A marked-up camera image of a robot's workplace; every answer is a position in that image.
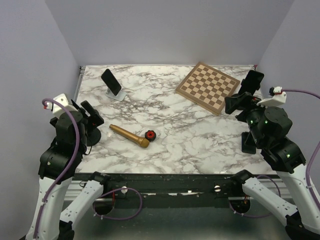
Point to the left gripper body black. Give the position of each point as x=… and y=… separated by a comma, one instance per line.
x=96, y=119

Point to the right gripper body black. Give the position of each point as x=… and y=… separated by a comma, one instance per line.
x=249, y=104

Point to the black round-base phone stand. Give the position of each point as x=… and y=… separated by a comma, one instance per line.
x=93, y=135

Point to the teal smartphone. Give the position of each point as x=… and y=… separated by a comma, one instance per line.
x=87, y=106

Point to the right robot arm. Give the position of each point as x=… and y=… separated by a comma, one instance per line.
x=268, y=128

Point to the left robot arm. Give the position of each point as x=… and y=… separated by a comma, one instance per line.
x=76, y=129

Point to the black phone on back stand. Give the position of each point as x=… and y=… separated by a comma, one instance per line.
x=252, y=82

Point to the silver phone stand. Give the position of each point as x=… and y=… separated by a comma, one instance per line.
x=119, y=97

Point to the black folding phone stand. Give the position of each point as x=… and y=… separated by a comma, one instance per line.
x=248, y=144

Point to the black phone on silver stand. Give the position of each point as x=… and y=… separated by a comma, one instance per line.
x=111, y=82

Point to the wooden chessboard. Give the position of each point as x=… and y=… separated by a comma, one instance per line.
x=207, y=87

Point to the black red knob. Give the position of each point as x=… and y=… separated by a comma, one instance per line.
x=150, y=135

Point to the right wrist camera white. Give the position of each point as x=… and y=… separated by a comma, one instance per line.
x=277, y=98

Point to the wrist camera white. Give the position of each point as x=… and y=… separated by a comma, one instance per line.
x=58, y=110
x=277, y=98

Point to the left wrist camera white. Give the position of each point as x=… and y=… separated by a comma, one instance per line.
x=58, y=110

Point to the black front table rail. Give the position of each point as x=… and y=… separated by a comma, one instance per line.
x=163, y=191

